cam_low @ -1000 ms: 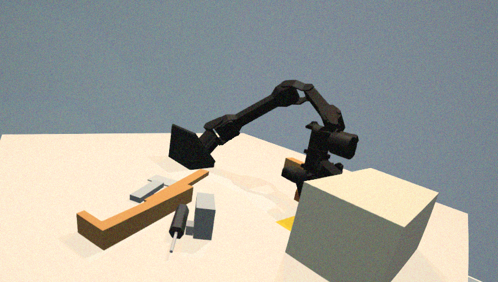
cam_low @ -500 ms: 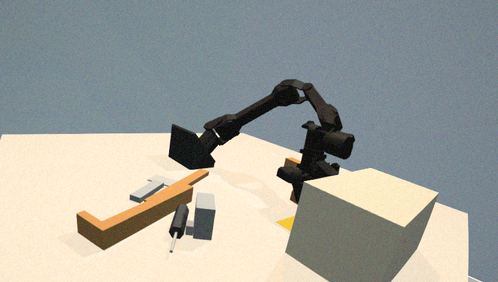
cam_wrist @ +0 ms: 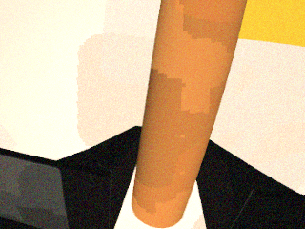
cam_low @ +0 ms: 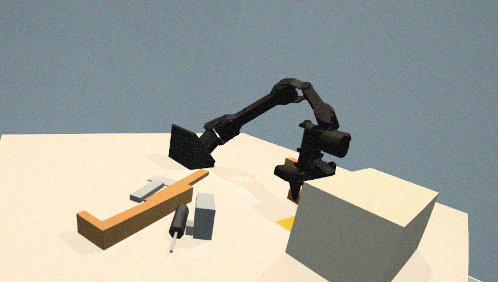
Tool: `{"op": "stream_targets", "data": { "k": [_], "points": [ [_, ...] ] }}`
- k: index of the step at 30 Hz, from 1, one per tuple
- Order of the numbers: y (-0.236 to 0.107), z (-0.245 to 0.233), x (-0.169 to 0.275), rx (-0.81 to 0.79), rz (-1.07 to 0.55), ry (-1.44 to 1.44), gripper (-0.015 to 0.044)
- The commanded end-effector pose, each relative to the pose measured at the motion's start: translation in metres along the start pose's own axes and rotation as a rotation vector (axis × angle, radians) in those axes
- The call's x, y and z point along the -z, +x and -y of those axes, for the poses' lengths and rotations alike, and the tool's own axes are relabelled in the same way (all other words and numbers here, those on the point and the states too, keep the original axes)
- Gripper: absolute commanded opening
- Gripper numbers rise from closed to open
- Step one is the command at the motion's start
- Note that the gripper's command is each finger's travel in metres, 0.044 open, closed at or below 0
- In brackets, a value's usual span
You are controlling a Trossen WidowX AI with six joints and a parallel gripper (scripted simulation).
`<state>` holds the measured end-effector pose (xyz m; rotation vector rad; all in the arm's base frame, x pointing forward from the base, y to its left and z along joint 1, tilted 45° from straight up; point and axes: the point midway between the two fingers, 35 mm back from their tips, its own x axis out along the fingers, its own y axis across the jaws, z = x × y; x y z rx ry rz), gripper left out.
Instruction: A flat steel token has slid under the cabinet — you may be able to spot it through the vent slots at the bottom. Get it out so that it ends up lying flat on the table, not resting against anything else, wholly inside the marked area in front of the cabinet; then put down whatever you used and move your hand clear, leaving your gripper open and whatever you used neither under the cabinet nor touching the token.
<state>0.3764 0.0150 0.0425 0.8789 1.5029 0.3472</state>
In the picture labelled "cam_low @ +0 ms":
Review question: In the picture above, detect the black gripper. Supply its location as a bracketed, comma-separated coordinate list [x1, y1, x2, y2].
[274, 145, 324, 201]

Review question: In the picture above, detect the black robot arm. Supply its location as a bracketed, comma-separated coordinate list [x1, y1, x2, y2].
[199, 78, 351, 179]

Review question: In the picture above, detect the black-handled tool with grey metal rod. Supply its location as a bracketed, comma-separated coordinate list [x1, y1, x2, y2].
[169, 204, 190, 253]

